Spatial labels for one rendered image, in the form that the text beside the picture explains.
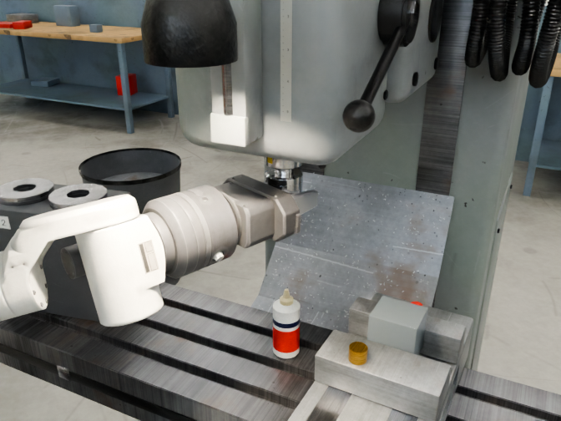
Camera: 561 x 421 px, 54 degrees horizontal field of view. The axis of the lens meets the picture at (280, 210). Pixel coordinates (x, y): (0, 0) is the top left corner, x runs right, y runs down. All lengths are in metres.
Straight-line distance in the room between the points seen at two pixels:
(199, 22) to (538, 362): 2.32
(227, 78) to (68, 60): 6.48
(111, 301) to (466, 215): 0.68
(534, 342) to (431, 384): 2.04
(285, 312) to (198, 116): 0.33
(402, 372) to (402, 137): 0.48
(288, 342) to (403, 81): 0.40
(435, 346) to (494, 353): 1.82
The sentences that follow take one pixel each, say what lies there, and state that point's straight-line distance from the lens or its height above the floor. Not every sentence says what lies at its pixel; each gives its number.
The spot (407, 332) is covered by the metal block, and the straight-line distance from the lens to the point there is 0.70.
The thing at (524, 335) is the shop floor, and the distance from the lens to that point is 2.73.
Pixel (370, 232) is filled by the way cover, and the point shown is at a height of 1.04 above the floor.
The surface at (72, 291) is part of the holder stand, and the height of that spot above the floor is 1.02.
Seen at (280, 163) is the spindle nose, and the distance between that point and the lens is 0.66.
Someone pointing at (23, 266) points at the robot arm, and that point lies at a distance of 0.56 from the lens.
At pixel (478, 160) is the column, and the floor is 1.20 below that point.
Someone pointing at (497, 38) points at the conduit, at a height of 1.42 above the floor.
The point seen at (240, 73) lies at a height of 1.41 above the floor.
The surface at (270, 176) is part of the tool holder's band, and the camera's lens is 0.68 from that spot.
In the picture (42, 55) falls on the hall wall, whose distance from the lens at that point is 7.27.
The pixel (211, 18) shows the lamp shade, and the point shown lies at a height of 1.47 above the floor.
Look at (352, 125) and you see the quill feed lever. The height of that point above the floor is 1.37.
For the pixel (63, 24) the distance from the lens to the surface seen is 6.48.
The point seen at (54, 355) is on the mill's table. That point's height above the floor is 0.95.
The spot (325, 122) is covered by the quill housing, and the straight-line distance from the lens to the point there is 0.55.
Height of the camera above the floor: 1.51
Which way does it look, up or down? 24 degrees down
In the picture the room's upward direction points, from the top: straight up
